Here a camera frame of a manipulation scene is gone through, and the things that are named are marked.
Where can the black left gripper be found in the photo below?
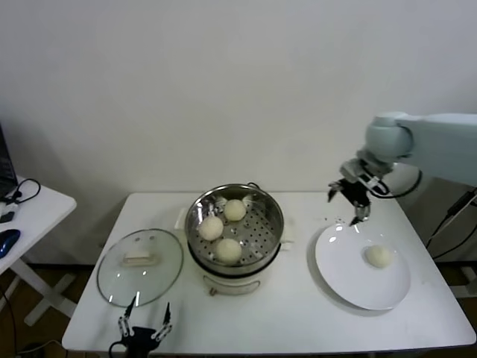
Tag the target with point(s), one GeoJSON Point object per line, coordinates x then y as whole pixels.
{"type": "Point", "coordinates": [138, 339]}

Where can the large white plate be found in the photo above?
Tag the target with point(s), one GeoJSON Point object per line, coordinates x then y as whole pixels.
{"type": "Point", "coordinates": [346, 268]}

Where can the small black plug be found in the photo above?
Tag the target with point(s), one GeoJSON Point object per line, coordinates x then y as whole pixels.
{"type": "Point", "coordinates": [7, 216]}

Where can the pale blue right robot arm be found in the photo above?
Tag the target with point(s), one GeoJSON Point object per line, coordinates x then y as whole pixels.
{"type": "Point", "coordinates": [439, 145]}

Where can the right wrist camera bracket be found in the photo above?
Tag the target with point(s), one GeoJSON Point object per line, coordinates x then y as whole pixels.
{"type": "Point", "coordinates": [374, 184]}

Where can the dark power adapter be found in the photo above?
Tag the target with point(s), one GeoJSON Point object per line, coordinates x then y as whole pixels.
{"type": "Point", "coordinates": [458, 204]}

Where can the perforated steel steamer basket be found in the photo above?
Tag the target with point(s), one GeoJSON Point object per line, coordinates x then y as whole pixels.
{"type": "Point", "coordinates": [257, 238]}

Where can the white steamed baozi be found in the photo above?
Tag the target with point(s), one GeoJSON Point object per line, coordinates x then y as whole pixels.
{"type": "Point", "coordinates": [378, 256]}
{"type": "Point", "coordinates": [211, 228]}
{"type": "Point", "coordinates": [228, 251]}
{"type": "Point", "coordinates": [234, 210]}

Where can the blue computer mouse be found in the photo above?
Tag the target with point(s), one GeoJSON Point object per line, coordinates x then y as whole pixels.
{"type": "Point", "coordinates": [8, 240]}

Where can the white electric cooking pot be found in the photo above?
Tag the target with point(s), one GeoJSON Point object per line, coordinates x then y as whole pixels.
{"type": "Point", "coordinates": [231, 283]}

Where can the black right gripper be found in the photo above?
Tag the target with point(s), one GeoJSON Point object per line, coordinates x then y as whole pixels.
{"type": "Point", "coordinates": [356, 186]}

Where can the white folding side table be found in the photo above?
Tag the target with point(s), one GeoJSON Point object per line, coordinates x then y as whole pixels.
{"type": "Point", "coordinates": [41, 220]}

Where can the white furniture base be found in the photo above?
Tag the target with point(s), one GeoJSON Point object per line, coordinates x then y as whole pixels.
{"type": "Point", "coordinates": [466, 283]}

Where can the dark laptop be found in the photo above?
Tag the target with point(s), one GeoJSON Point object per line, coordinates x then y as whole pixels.
{"type": "Point", "coordinates": [5, 168]}

